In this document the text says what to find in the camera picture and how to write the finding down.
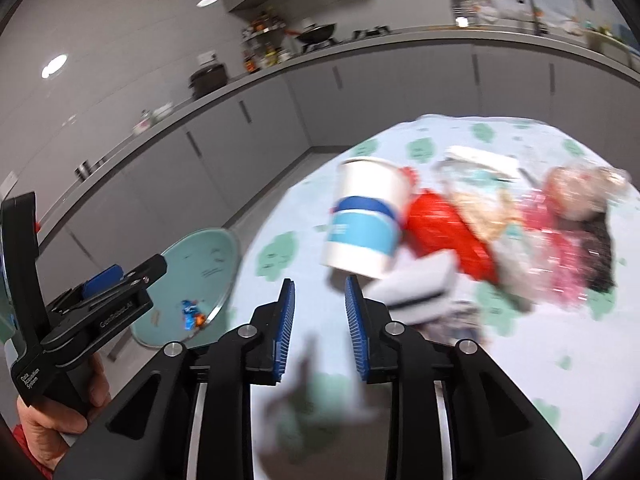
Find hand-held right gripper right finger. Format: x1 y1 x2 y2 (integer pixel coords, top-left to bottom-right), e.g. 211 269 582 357
344 275 583 480

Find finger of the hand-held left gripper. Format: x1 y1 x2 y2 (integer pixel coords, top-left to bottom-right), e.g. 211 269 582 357
42 253 169 364
47 265 124 319

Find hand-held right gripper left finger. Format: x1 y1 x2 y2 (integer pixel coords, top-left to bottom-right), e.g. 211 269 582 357
52 278 297 480

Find light green metal basin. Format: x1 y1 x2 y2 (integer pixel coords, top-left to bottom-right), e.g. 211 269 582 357
131 227 242 351

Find red net bag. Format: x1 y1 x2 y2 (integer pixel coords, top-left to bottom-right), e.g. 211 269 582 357
402 189 499 283

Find grey fibre bundle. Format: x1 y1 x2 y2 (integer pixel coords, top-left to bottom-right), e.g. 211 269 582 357
574 209 617 295

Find person's left hand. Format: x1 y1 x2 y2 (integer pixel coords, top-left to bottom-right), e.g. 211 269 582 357
15 356 112 457

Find white grey sponge block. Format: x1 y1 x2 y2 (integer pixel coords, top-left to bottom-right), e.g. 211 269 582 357
372 252 459 326

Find blue snack wrapper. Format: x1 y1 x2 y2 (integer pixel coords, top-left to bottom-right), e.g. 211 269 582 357
180 299 207 331

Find dark printed wrapper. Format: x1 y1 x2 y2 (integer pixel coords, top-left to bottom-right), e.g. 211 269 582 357
425 300 492 347

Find white blue paper cup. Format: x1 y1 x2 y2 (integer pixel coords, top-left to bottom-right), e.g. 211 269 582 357
320 156 417 281

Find white floral bowl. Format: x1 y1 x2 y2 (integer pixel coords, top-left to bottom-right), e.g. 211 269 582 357
132 102 174 134

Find white green printed tablecloth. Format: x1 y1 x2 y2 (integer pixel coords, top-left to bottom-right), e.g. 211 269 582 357
227 114 640 480

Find clear bag with snacks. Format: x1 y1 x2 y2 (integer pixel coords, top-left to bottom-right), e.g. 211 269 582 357
434 145 524 242

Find pink plastic wrapped packet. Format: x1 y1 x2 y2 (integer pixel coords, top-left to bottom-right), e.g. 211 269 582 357
519 194 603 308

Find grey kitchen cabinets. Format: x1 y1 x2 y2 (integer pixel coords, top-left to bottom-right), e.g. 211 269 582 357
30 40 640 361

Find clear plastic bag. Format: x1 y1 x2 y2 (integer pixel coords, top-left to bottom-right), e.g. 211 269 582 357
542 164 632 222

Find row of seasoning bottles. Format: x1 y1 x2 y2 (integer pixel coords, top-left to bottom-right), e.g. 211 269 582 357
241 9 294 72

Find black wok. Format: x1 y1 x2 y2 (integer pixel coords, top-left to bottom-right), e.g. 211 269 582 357
285 23 337 54

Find metal dish rack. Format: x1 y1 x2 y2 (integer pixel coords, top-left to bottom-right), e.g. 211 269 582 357
449 0 502 29

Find metal faucet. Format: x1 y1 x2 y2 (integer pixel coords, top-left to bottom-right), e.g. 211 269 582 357
514 0 545 37

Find black wall sockets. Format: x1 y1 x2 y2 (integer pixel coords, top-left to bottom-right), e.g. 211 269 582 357
74 159 109 181

